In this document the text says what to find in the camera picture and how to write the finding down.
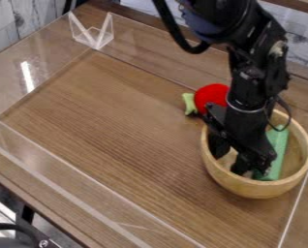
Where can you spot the brown wooden bowl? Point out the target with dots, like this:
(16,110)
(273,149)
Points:
(254,189)

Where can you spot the red plush tomato toy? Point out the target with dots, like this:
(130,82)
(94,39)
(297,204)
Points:
(212,93)

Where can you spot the clear acrylic tray wall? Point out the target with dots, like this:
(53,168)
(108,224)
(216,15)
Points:
(86,208)

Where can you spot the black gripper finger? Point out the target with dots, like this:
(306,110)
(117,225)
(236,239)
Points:
(246,163)
(218,144)

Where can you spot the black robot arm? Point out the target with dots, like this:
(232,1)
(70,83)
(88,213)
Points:
(254,38)

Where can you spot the clear acrylic corner bracket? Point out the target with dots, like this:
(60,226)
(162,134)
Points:
(92,37)

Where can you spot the green rectangular block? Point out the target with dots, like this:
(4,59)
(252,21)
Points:
(277,137)

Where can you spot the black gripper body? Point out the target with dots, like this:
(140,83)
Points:
(244,127)

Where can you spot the black device under table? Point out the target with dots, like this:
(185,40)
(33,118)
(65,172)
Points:
(17,236)

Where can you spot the black table leg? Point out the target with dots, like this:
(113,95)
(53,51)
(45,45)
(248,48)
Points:
(26,214)

